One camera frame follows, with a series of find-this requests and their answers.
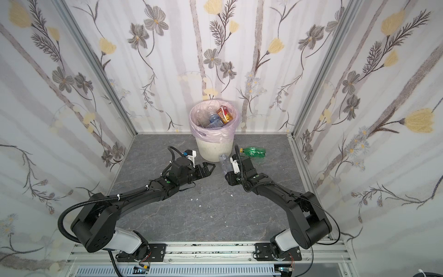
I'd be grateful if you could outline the red yellow label tea bottle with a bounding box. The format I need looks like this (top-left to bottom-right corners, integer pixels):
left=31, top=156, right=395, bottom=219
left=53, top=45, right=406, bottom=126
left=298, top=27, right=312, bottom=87
left=216, top=106, right=234, bottom=125

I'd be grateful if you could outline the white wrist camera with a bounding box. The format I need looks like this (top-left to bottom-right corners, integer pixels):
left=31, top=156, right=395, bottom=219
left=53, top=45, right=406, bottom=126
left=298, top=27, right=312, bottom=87
left=230, top=154, right=240, bottom=174
left=183, top=150, right=197, bottom=167

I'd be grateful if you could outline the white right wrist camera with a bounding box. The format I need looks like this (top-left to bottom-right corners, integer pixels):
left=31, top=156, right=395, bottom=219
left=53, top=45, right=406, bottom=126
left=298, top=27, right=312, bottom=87
left=230, top=154, right=240, bottom=174

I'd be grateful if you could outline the pink bin liner bag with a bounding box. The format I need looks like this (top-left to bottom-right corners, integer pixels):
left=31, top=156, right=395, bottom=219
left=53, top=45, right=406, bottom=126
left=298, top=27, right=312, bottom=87
left=189, top=100, right=241, bottom=144

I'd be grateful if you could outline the white slotted cable duct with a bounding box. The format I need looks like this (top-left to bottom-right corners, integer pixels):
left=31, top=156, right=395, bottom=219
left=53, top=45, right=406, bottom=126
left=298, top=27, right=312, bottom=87
left=75, top=264, right=281, bottom=277

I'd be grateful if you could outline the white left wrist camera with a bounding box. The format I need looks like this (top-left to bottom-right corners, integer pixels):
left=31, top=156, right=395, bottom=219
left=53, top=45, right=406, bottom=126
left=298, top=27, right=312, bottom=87
left=183, top=150, right=197, bottom=167

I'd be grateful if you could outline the blue cap bottle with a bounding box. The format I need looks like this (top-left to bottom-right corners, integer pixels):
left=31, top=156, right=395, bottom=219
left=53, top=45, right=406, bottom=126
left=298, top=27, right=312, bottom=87
left=207, top=114, right=224, bottom=129

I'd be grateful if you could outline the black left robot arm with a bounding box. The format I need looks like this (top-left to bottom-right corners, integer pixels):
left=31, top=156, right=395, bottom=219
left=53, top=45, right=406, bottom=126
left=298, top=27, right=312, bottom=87
left=57, top=146, right=215, bottom=262

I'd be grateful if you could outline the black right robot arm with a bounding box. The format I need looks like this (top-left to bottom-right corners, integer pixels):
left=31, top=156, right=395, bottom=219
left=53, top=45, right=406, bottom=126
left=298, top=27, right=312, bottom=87
left=225, top=145, right=333, bottom=260

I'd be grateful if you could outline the clear crushed bottle white cap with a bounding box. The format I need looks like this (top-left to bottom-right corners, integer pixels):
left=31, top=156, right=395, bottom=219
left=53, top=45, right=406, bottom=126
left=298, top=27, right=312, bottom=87
left=219, top=154, right=234, bottom=175

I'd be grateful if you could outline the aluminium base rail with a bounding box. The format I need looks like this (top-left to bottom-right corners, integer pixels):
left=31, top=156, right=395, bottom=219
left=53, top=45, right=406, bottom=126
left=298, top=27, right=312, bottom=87
left=65, top=240, right=357, bottom=277

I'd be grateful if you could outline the green bottle yellow cap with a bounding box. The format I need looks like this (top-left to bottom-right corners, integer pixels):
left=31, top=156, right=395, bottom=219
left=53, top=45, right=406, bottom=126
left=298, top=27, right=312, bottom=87
left=239, top=147, right=266, bottom=158

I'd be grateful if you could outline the cream plastic waste bin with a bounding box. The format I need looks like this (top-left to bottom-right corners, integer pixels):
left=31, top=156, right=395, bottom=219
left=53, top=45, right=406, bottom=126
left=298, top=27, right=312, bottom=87
left=196, top=138, right=234, bottom=162

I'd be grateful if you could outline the black corrugated cable hose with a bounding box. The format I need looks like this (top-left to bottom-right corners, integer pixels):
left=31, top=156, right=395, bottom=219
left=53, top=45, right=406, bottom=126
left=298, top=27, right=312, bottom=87
left=57, top=193, right=122, bottom=243

